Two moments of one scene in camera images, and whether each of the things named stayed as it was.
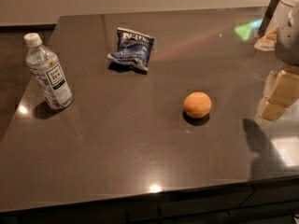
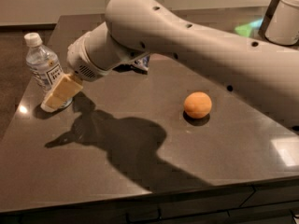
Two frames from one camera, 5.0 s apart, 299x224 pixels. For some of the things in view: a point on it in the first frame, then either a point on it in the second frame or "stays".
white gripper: (289, 44) to (78, 61)
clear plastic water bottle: (48, 73) stays
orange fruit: (197, 105) stays
